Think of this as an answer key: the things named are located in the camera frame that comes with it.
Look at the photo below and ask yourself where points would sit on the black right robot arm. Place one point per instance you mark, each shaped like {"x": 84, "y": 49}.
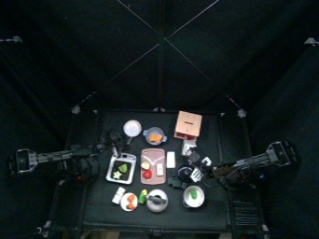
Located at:
{"x": 257, "y": 160}

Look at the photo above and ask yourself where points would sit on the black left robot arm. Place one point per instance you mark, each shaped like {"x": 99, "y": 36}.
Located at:
{"x": 49, "y": 155}

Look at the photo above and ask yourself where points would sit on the white toy pan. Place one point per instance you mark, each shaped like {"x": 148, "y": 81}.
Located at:
{"x": 132, "y": 128}

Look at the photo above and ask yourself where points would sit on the black toy pot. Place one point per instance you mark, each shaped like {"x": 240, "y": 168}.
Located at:
{"x": 183, "y": 172}

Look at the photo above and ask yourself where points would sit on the small white toy appliance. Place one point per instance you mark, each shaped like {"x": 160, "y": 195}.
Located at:
{"x": 188, "y": 147}

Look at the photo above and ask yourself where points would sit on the green toy vegetable in pot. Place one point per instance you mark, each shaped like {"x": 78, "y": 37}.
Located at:
{"x": 193, "y": 194}

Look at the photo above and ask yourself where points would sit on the white rectangular block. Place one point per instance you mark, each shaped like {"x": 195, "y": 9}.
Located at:
{"x": 171, "y": 159}

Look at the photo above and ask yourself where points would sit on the white toy pot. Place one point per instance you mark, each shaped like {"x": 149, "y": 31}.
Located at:
{"x": 193, "y": 196}

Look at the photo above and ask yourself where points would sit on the blue-grey toy pot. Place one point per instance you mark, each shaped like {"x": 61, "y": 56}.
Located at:
{"x": 155, "y": 136}

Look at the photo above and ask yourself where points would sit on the orange toy food piece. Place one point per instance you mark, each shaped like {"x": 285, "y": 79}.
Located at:
{"x": 155, "y": 137}

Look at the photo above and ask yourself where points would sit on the green toy vegetable piece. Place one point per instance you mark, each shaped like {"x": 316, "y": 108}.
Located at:
{"x": 123, "y": 168}

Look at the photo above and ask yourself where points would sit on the white toy food slice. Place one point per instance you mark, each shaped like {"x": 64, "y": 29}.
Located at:
{"x": 159, "y": 169}

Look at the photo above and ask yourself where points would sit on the yellow toy fruit half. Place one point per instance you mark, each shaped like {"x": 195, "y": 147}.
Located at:
{"x": 145, "y": 165}

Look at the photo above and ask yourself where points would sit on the pink cutting board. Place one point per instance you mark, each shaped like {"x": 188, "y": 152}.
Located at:
{"x": 152, "y": 166}

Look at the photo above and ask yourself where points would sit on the pale yellow toy star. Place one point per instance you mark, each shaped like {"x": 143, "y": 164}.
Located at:
{"x": 116, "y": 175}

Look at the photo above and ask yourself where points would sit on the red toy tomato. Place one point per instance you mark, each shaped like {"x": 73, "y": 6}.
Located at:
{"x": 147, "y": 174}

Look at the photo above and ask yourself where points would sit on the grey toy pot with lid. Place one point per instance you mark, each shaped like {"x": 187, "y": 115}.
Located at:
{"x": 157, "y": 200}

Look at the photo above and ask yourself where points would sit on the green yellow toy corn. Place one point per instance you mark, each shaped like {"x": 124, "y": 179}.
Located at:
{"x": 143, "y": 196}

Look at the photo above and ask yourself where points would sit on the orange toy carrot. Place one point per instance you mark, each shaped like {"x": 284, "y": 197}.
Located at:
{"x": 131, "y": 200}

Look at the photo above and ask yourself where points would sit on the white toy cubes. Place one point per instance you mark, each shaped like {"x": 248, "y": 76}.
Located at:
{"x": 117, "y": 195}

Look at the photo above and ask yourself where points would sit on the white plate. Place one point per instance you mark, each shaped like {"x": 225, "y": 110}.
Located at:
{"x": 128, "y": 202}

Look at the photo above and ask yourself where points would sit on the metal frame clamp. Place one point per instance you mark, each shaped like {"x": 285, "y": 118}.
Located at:
{"x": 241, "y": 113}
{"x": 309, "y": 41}
{"x": 74, "y": 109}
{"x": 14, "y": 39}

